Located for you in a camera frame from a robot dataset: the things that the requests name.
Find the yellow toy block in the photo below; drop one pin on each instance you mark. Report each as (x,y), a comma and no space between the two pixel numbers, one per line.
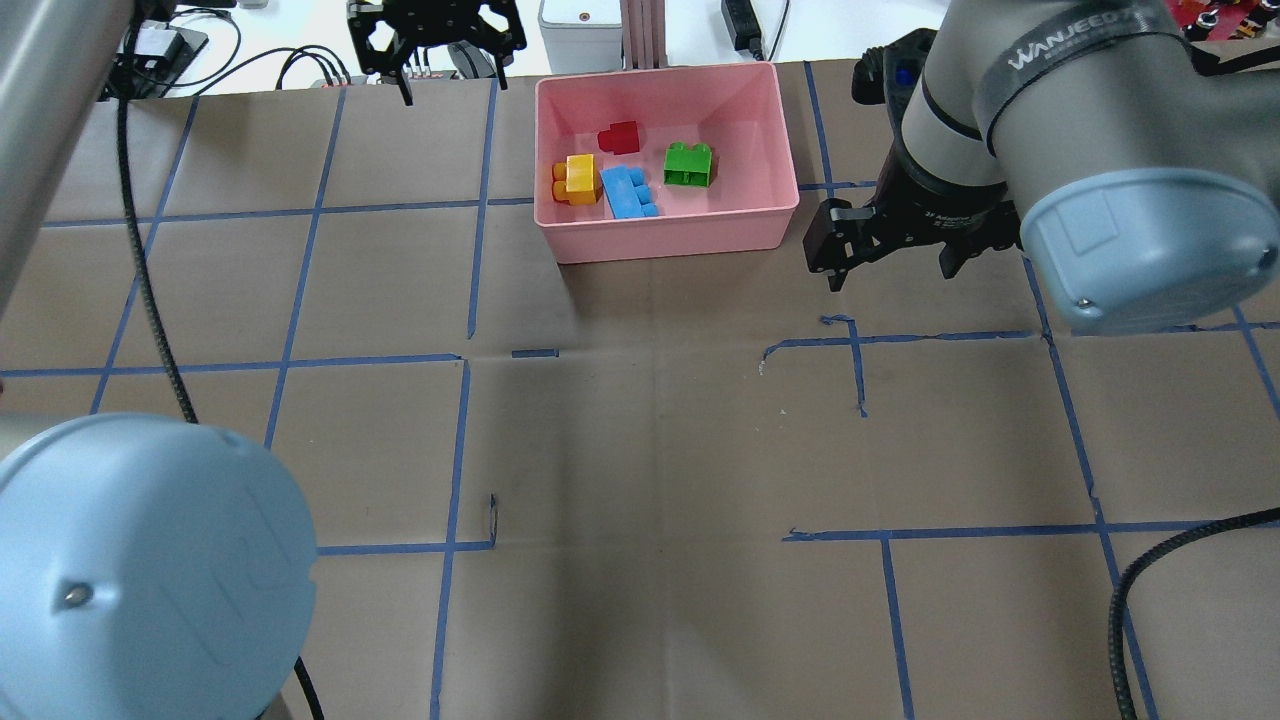
(576,181)

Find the black power adapter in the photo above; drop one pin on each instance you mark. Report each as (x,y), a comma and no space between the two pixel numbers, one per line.
(743,26)

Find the green toy block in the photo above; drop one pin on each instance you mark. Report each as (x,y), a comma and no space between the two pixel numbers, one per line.
(689,165)

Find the blue toy block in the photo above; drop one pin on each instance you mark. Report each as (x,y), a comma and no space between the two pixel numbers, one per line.
(628,194)

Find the pink plastic box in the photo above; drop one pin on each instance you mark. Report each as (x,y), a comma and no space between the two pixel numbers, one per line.
(736,108)

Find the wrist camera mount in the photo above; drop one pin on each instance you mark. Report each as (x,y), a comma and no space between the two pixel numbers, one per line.
(386,33)
(888,74)

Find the red toy block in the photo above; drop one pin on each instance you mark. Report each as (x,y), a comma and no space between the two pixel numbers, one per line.
(620,138)

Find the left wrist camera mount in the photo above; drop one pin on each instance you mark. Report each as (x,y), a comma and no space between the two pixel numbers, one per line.
(386,33)

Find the aluminium profile post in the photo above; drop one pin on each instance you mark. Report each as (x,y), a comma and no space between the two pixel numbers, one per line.
(644,42)

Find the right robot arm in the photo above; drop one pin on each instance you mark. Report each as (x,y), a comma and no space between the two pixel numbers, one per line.
(1137,172)

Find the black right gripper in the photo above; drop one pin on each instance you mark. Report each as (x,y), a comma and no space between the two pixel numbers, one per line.
(942,215)

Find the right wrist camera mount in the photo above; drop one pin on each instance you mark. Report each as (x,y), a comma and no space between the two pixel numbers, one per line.
(888,74)

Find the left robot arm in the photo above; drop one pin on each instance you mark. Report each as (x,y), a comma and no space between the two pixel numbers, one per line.
(153,567)

